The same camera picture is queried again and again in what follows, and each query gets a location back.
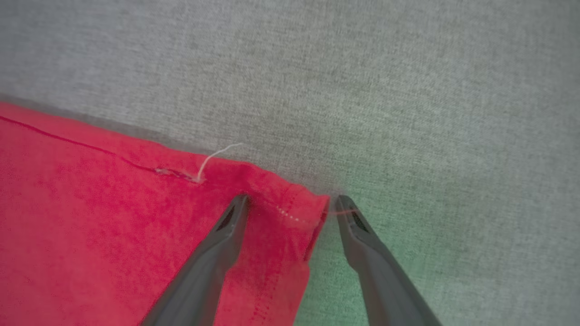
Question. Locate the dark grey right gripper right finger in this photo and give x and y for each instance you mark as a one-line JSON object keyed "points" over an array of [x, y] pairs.
{"points": [[376, 276]]}

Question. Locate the red and white jersey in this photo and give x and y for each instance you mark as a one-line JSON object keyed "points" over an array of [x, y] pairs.
{"points": [[90, 226]]}

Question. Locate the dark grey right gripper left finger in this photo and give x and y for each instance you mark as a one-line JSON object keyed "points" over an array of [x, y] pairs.
{"points": [[206, 267]]}

